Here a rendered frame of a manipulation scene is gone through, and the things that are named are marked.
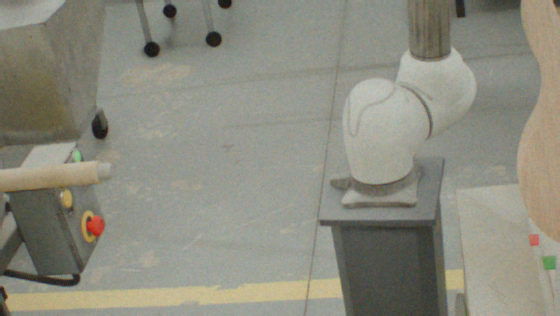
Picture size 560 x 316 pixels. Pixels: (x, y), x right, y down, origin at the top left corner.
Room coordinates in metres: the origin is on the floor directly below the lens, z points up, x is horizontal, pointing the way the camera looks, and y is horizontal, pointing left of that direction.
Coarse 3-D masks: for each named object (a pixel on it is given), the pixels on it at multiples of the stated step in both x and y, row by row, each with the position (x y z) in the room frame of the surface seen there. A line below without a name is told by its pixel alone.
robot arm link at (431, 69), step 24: (408, 0) 1.71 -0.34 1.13; (432, 0) 1.67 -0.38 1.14; (432, 24) 1.67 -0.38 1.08; (432, 48) 1.68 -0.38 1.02; (408, 72) 1.69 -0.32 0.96; (432, 72) 1.66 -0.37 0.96; (456, 72) 1.67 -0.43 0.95; (432, 96) 1.65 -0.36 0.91; (456, 96) 1.67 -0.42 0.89; (432, 120) 1.62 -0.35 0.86; (456, 120) 1.68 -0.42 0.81
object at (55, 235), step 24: (72, 144) 1.33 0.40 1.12; (24, 192) 1.20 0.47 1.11; (48, 192) 1.19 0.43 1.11; (72, 192) 1.25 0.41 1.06; (24, 216) 1.20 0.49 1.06; (48, 216) 1.19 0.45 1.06; (72, 216) 1.22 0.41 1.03; (24, 240) 1.21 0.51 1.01; (48, 240) 1.19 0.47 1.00; (72, 240) 1.19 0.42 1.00; (96, 240) 1.27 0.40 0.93; (48, 264) 1.20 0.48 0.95; (72, 264) 1.19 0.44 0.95
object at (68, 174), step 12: (24, 168) 0.98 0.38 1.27; (36, 168) 0.98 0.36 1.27; (48, 168) 0.97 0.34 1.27; (60, 168) 0.96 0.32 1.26; (72, 168) 0.96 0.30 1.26; (84, 168) 0.95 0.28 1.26; (0, 180) 0.98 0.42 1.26; (12, 180) 0.97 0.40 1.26; (24, 180) 0.97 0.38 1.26; (36, 180) 0.96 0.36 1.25; (48, 180) 0.96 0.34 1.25; (60, 180) 0.95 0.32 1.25; (72, 180) 0.95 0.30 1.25; (84, 180) 0.95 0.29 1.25; (96, 180) 0.94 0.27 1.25
